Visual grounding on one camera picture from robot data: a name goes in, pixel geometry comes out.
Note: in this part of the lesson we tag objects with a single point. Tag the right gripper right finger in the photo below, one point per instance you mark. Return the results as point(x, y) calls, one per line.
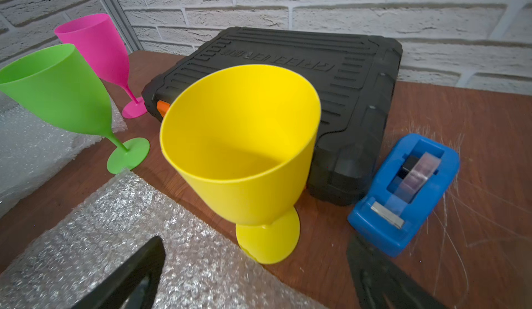
point(379, 283)

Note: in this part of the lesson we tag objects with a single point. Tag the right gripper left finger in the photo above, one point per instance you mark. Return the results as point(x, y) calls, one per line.
point(134, 284)

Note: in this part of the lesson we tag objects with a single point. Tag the bubble wrap sheet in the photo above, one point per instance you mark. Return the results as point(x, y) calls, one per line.
point(202, 269)

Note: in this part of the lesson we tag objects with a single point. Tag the yellow plastic wine glass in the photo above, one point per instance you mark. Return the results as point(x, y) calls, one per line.
point(243, 139)

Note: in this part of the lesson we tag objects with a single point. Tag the bubble wrap stack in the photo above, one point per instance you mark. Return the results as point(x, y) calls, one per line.
point(32, 152)

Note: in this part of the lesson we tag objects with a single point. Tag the green plastic wine glass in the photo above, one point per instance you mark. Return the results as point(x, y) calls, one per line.
point(58, 85)

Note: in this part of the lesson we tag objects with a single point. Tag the pink plastic wine glass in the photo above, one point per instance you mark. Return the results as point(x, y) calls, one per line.
point(99, 42)

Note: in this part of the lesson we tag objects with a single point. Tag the blue tape dispenser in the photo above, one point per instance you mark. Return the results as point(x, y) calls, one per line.
point(405, 190)

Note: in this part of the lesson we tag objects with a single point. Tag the black plastic tool case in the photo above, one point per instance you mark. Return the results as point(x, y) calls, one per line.
point(354, 75)

